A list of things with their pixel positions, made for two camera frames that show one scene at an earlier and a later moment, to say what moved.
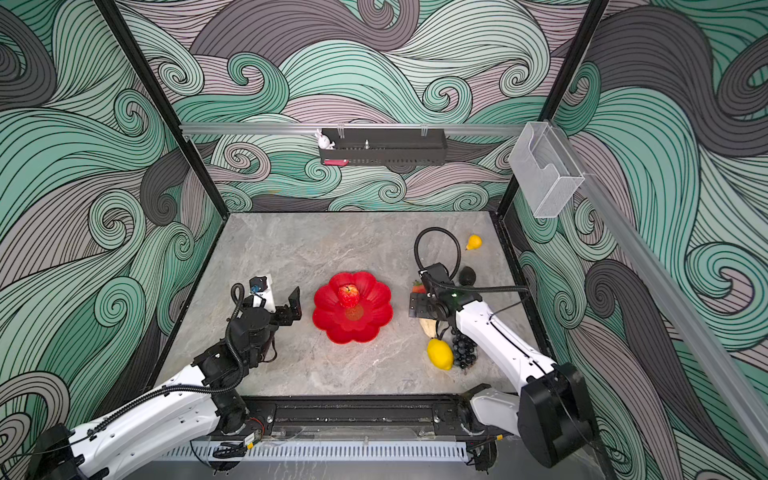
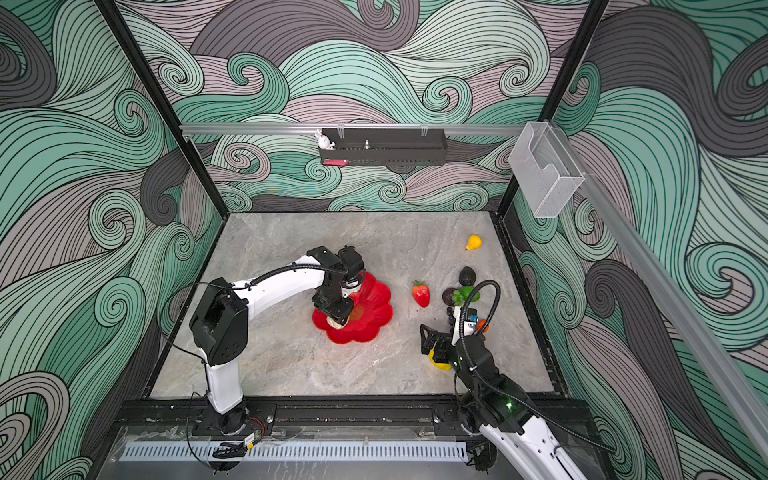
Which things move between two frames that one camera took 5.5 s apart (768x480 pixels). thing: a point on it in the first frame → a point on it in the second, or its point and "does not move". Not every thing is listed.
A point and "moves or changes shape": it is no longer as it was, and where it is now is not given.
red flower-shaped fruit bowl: (352, 307) does not move
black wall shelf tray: (383, 146) does not move
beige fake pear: (430, 326) moves or changes shape
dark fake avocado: (467, 276) does not move
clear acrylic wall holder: (542, 169) does not move
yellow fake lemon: (440, 353) does not move
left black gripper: (286, 319) → (340, 314)
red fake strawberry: (418, 287) does not move
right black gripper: (417, 306) → (436, 337)
